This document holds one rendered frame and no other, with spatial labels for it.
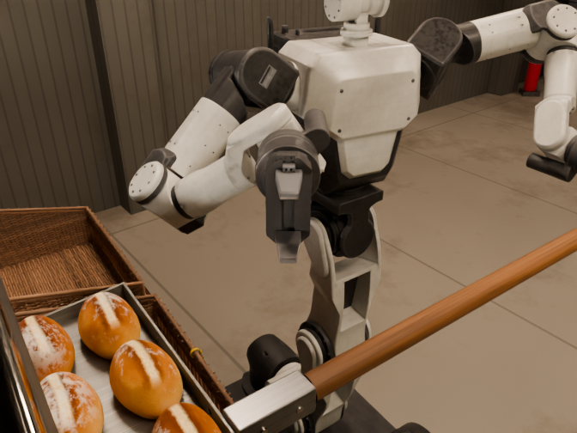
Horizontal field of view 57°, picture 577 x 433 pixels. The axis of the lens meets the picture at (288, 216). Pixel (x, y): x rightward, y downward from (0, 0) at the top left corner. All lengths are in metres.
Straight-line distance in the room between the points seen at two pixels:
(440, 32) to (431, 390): 1.47
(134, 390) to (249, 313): 2.00
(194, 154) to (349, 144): 0.31
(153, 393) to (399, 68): 0.77
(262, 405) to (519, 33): 1.01
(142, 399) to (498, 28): 1.05
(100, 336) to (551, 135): 0.96
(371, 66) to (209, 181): 0.39
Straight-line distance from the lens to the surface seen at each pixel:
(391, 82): 1.07
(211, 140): 0.97
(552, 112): 1.26
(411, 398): 2.22
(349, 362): 0.58
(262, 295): 2.64
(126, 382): 0.57
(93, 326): 0.64
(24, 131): 3.27
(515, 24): 1.32
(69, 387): 0.56
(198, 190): 0.87
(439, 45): 1.20
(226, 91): 0.98
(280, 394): 0.54
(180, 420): 0.51
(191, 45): 3.54
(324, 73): 1.01
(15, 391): 0.27
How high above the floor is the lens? 1.62
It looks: 29 degrees down
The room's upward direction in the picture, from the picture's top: straight up
